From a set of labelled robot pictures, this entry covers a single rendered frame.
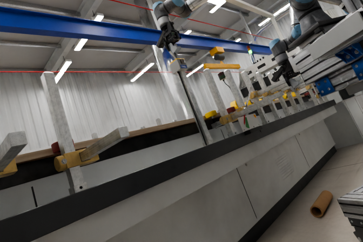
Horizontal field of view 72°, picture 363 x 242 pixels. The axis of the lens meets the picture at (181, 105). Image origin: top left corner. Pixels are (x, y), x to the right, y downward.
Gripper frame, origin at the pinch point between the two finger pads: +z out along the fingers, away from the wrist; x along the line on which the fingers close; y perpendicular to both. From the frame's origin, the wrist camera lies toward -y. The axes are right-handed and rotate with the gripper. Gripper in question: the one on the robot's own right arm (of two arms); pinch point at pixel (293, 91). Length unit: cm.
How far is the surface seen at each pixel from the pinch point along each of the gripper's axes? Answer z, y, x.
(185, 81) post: -26, -34, -57
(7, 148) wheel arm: -1, -10, -152
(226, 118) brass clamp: 0.9, -32.9, -32.6
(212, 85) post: -22, -34, -31
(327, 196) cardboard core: 76, -21, 33
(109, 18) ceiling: -411, -434, 241
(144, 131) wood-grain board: -6, -52, -81
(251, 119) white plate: 5.9, -33.1, -3.0
